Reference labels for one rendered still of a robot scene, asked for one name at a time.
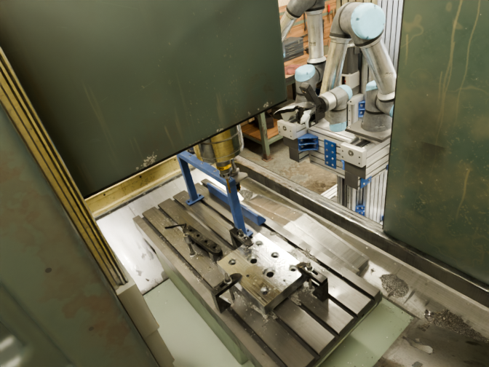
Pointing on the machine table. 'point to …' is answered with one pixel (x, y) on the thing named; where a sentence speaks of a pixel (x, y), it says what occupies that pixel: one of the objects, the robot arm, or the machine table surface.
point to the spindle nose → (221, 146)
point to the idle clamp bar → (204, 242)
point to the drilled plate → (248, 267)
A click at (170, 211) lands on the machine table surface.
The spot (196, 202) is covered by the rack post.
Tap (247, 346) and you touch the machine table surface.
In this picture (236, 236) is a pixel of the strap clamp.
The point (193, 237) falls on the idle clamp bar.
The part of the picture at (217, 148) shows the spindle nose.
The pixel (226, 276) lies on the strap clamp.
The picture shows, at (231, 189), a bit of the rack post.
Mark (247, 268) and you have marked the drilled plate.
